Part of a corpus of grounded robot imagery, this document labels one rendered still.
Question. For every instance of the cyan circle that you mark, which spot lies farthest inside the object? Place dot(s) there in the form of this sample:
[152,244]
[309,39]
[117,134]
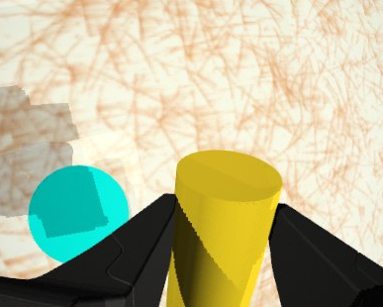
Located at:
[74,208]

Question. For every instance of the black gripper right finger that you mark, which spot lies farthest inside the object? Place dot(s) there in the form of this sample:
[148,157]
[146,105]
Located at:
[313,268]

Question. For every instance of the yellow cylinder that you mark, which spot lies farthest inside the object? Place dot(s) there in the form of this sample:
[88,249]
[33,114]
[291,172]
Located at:
[225,206]

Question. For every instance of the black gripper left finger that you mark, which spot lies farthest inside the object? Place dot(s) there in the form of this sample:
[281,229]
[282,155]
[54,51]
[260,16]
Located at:
[126,269]

